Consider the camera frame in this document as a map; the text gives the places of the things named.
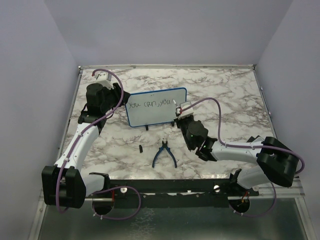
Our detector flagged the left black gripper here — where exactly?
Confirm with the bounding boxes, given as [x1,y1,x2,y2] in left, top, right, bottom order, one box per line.
[101,82,131,113]

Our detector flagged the blue framed whiteboard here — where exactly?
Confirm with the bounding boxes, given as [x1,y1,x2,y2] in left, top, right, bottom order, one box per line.
[125,87,188,128]

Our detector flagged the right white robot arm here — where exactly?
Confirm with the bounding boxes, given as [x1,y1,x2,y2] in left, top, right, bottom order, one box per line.
[174,116,299,196]

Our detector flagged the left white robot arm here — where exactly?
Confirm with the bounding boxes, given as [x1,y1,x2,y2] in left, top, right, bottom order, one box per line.
[41,81,130,213]

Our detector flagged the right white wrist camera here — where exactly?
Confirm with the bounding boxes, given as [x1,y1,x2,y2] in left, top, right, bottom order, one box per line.
[175,101,194,120]

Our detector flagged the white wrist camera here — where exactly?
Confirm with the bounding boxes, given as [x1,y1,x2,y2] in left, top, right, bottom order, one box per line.
[175,101,194,120]
[94,72,113,90]

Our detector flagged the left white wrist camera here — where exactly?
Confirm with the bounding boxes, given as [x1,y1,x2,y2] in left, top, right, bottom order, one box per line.
[94,72,113,90]

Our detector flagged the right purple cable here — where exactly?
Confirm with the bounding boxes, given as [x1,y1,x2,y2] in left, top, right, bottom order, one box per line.
[181,97,306,217]

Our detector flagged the purple cable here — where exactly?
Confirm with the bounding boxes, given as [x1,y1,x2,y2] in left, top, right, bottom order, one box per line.
[181,97,306,217]
[56,67,125,213]

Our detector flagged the blue handled pliers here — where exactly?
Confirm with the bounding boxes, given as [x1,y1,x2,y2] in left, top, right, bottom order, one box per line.
[152,140,178,169]

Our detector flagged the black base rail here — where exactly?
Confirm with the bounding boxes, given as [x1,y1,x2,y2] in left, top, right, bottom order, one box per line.
[88,178,259,209]

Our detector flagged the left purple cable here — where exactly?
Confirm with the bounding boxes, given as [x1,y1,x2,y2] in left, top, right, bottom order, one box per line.
[56,67,125,213]

